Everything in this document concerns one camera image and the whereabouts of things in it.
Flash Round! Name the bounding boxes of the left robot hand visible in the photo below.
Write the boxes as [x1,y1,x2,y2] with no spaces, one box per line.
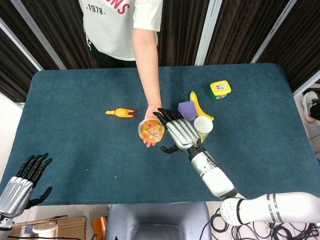
[0,152,54,217]

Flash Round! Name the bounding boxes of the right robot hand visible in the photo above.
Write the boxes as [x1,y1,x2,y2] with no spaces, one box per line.
[153,107,202,154]

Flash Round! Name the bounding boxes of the orange jelly cup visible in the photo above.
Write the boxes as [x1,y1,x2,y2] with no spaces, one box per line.
[137,118,167,144]

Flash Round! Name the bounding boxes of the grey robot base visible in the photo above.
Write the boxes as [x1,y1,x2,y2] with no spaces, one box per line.
[104,201,213,240]

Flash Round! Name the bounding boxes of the person's forearm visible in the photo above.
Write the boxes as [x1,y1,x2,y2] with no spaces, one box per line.
[131,24,163,107]

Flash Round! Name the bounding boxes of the white paper cup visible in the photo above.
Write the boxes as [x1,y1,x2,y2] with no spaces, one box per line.
[193,116,214,142]

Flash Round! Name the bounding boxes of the purple foam cube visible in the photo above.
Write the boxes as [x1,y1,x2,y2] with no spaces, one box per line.
[177,100,198,122]

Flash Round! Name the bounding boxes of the yellow banana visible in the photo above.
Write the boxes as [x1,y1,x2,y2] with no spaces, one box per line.
[189,90,215,122]

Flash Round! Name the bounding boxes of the white tape roll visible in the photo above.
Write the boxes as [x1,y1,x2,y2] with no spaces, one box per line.
[31,222,57,240]

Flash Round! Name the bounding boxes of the cardboard box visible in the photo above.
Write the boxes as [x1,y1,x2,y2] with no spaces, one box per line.
[8,215,88,240]

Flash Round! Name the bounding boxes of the yellow lid green jar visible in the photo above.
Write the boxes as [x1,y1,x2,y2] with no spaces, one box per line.
[209,79,232,101]

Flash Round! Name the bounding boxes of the yellow rubber chicken toy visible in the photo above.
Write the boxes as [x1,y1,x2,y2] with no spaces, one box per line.
[104,107,138,119]

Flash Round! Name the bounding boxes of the teal table cloth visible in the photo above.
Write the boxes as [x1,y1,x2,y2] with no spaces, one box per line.
[0,62,320,206]

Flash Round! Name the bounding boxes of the orange object on floor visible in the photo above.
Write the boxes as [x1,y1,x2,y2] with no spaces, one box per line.
[91,216,108,240]

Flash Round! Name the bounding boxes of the white printed t-shirt person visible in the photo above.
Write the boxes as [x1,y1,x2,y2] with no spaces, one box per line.
[78,0,164,69]

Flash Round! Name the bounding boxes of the white sneaker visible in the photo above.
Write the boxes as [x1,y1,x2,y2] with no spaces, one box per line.
[301,90,320,123]

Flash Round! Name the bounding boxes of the black floor cables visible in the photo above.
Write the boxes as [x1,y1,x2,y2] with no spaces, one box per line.
[201,209,320,240]

